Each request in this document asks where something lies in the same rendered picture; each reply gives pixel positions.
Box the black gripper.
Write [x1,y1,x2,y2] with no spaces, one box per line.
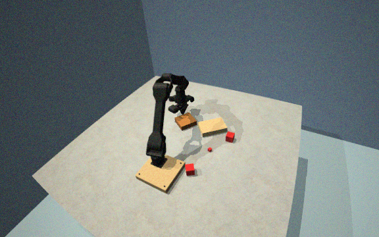
[168,95,194,115]

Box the red square block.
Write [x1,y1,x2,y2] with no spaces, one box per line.
[225,132,235,142]
[185,164,195,176]

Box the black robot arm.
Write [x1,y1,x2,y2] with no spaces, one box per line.
[146,73,189,168]

